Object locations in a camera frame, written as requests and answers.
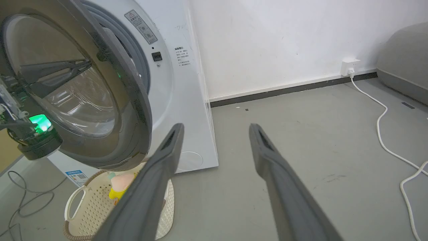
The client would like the grey rubber drum gasket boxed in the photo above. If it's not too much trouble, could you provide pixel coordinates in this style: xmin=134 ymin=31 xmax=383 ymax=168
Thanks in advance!
xmin=82 ymin=0 xmax=151 ymax=95

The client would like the grey round washing machine door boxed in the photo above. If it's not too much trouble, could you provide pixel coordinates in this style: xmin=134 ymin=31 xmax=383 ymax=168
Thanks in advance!
xmin=0 ymin=0 xmax=153 ymax=171

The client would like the white wall socket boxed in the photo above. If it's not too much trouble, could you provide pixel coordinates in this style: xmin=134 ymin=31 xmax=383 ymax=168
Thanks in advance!
xmin=341 ymin=58 xmax=361 ymax=77

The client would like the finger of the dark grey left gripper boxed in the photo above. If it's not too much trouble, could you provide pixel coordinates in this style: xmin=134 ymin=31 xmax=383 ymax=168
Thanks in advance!
xmin=28 ymin=63 xmax=93 ymax=99
xmin=19 ymin=60 xmax=91 ymax=85

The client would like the thin grey floor cable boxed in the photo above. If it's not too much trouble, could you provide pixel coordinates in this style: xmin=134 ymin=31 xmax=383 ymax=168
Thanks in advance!
xmin=0 ymin=170 xmax=68 ymax=241

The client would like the yellow toy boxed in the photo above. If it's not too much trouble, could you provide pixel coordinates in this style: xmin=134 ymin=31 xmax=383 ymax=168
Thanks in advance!
xmin=108 ymin=187 xmax=130 ymax=206

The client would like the blue white energy label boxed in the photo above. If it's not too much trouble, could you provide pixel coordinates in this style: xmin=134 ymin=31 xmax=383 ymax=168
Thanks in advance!
xmin=64 ymin=169 xmax=89 ymax=187

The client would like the grey warning label sticker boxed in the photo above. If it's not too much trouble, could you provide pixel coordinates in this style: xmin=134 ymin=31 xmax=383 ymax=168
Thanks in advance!
xmin=124 ymin=9 xmax=158 ymax=45

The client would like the white power cable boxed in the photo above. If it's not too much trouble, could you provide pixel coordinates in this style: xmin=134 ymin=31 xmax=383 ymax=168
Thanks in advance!
xmin=350 ymin=76 xmax=428 ymax=241

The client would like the white washing machine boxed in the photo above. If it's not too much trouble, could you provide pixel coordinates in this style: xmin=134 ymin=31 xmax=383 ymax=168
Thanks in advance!
xmin=47 ymin=0 xmax=219 ymax=188

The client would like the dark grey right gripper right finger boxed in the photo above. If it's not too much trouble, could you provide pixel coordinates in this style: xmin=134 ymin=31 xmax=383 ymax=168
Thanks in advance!
xmin=249 ymin=123 xmax=344 ymax=241

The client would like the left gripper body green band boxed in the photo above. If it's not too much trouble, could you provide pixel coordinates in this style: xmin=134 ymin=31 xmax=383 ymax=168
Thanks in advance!
xmin=0 ymin=75 xmax=63 ymax=161

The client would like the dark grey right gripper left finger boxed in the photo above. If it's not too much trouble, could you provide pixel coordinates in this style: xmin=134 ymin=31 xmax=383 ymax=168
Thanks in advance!
xmin=92 ymin=123 xmax=185 ymax=241

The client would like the pink plush doll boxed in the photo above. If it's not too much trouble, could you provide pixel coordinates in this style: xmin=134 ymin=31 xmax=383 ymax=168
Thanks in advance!
xmin=110 ymin=172 xmax=136 ymax=192

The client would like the cream perforated laundry basket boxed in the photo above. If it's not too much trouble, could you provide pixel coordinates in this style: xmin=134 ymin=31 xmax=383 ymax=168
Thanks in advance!
xmin=64 ymin=162 xmax=175 ymax=241

